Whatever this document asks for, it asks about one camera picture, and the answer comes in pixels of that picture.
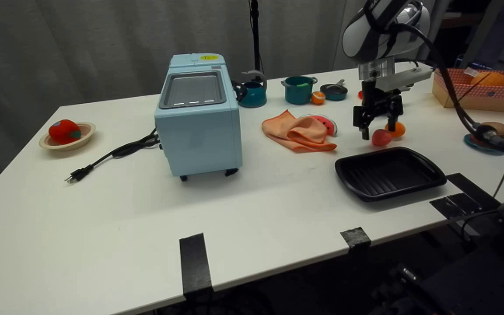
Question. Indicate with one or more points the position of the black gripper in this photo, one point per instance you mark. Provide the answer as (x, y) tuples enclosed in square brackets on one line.
[(374, 104)]

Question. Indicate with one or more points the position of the red strawberry plush toy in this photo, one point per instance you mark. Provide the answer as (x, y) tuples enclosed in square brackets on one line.
[(381, 139)]

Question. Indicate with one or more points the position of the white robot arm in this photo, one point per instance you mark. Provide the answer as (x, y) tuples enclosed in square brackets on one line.
[(376, 36)]

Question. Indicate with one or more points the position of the orange plush fruit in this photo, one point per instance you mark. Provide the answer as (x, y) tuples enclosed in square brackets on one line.
[(397, 130)]

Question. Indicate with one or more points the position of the toy watermelon slice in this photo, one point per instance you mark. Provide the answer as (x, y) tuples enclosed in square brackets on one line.
[(327, 123)]

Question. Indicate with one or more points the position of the black toy pot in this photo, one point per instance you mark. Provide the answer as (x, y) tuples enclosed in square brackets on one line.
[(334, 92)]

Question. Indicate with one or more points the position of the black grill tray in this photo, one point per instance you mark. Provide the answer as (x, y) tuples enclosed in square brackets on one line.
[(387, 174)]

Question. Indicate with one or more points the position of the toy orange half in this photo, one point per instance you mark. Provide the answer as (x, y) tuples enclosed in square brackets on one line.
[(317, 99)]

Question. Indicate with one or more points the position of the teal toy pot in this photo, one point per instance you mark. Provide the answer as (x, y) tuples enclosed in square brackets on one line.
[(297, 90)]

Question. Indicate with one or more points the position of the toy burger on blue plate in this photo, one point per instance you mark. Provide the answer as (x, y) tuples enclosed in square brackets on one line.
[(485, 137)]

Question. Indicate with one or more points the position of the teal toy kettle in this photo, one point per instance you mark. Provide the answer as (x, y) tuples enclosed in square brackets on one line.
[(252, 92)]

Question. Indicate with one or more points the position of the red tomato plush toy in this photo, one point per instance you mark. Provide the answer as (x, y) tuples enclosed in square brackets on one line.
[(65, 132)]

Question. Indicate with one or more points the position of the orange cloth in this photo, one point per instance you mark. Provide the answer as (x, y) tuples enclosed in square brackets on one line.
[(297, 134)]

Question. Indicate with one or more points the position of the light blue toaster oven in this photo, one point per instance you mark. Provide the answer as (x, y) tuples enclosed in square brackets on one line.
[(198, 116)]

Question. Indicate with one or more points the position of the beige small plate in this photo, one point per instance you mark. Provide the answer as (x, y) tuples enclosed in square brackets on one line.
[(86, 132)]

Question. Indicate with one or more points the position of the black camera stand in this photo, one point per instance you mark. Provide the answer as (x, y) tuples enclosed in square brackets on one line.
[(255, 36)]

